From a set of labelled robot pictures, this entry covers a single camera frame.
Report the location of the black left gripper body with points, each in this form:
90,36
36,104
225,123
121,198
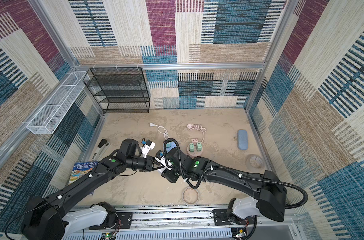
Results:
142,163

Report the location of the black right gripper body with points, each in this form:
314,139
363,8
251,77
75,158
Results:
173,175

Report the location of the green plug adapter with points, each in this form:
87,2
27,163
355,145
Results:
199,146
191,147

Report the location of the white square charger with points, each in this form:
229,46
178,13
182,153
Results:
162,170

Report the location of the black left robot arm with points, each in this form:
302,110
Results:
51,218

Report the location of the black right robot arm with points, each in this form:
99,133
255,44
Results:
269,196

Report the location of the pink round power strip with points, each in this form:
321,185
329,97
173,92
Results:
195,153

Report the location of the clear tape roll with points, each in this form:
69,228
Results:
190,196

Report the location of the black grey stapler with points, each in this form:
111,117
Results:
101,148

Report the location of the blue children's book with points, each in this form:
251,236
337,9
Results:
80,169

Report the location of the blue fabric glasses case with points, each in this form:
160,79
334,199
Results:
242,138

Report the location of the transparent tape roll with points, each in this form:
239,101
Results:
255,163

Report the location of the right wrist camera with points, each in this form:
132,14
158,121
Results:
160,158

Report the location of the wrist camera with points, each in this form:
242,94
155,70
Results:
160,158
147,145

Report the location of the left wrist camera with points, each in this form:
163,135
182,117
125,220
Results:
147,145

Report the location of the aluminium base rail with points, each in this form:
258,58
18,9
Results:
202,222

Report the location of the black wire shelf rack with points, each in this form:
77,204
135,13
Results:
119,90

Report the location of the white wire wall basket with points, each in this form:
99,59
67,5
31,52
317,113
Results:
49,117

